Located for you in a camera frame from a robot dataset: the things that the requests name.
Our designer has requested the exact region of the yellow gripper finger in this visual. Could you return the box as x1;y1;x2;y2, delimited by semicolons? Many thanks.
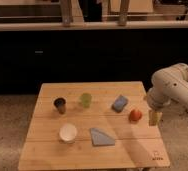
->
149;110;162;126

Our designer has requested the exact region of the red apple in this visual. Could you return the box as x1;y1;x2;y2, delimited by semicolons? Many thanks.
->
129;109;142;122

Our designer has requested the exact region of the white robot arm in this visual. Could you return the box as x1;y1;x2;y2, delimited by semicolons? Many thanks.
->
146;63;188;111

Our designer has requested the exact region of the green plastic cup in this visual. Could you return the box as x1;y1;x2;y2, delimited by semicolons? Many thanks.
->
80;93;92;108

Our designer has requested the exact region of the dark metal cup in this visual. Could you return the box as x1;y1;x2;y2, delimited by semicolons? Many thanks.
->
54;98;66;114

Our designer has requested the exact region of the blue sponge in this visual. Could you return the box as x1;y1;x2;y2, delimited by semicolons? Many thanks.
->
112;95;128;112

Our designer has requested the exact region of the blue grey folded cloth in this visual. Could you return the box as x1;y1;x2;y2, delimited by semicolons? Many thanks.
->
90;128;115;146

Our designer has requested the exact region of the wooden table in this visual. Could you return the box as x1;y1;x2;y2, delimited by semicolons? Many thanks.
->
18;82;170;171

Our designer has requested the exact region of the white bowl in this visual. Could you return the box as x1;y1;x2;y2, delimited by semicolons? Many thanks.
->
59;123;78;143

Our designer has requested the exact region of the dark counter cabinet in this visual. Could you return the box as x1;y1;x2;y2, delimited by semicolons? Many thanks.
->
0;22;188;94

